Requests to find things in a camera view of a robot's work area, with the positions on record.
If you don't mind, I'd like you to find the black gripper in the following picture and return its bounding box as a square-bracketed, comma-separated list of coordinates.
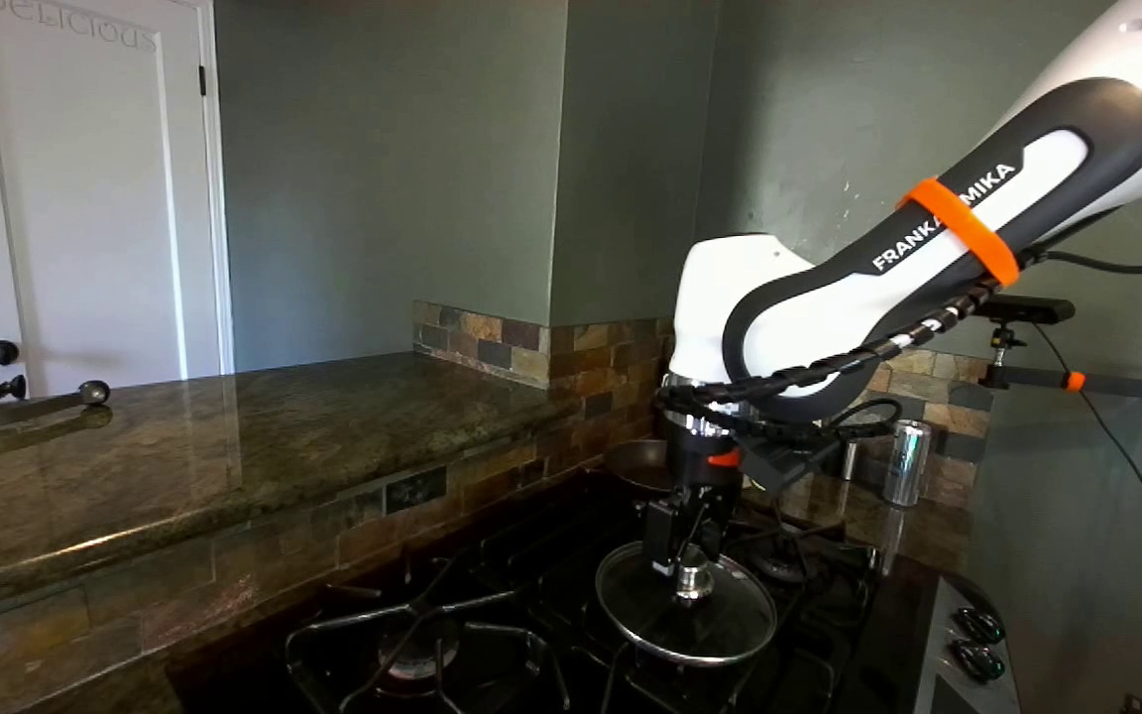
[642, 489, 739, 594]

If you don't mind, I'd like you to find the round glass pan lid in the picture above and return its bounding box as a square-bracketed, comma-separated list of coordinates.
[589, 531, 781, 670]

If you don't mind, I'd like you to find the black frying pan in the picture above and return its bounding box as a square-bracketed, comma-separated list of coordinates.
[599, 432, 682, 498]

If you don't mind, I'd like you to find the black gas stove range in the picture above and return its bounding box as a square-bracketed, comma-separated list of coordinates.
[281, 473, 1023, 714]

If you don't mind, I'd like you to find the silver drink can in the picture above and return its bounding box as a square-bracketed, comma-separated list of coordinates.
[879, 415, 936, 511]

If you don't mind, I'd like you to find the black stove knob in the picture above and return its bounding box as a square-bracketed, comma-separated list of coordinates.
[944, 637, 1007, 687]
[948, 602, 1011, 645]

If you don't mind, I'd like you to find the white panel door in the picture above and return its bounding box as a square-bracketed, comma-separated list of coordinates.
[0, 0, 237, 401]

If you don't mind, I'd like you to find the wall outlet plate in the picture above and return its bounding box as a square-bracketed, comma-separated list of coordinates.
[382, 463, 451, 515]

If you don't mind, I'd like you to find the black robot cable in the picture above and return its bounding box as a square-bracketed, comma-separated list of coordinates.
[654, 229, 1142, 458]

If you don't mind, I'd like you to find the black stereo camera bar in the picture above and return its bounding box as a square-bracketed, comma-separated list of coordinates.
[944, 289, 1080, 327]

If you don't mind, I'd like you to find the orange strap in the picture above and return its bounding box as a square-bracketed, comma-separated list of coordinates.
[904, 174, 1028, 294]

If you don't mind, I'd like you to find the thin black camera cable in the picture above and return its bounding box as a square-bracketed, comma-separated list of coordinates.
[1028, 321, 1142, 612]

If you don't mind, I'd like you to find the camera stand with orange clamps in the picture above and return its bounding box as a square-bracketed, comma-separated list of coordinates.
[974, 318, 1142, 426]

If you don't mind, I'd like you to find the black door handle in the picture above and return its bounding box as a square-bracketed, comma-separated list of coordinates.
[0, 375, 114, 415]

